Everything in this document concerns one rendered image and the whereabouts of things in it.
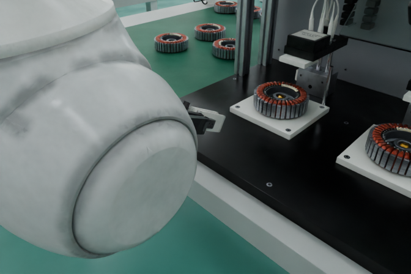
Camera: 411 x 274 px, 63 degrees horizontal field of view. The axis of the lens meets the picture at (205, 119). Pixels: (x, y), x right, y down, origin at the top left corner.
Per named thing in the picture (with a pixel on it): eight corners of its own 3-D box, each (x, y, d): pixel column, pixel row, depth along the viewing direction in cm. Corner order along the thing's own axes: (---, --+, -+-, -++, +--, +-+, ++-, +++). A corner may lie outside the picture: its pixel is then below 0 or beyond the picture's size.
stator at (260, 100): (287, 126, 65) (289, 110, 63) (242, 106, 71) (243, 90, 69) (317, 107, 71) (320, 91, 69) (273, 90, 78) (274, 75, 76)
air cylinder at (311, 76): (323, 99, 77) (328, 77, 74) (295, 88, 81) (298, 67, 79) (334, 92, 80) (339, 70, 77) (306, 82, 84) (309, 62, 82)
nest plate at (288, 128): (289, 140, 63) (290, 134, 62) (229, 111, 72) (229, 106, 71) (328, 112, 72) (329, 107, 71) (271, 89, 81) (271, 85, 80)
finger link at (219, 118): (196, 109, 52) (200, 111, 51) (222, 114, 57) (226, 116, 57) (189, 127, 52) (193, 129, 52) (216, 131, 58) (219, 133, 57)
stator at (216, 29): (206, 44, 115) (206, 33, 113) (188, 35, 123) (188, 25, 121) (232, 38, 121) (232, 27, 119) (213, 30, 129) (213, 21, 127)
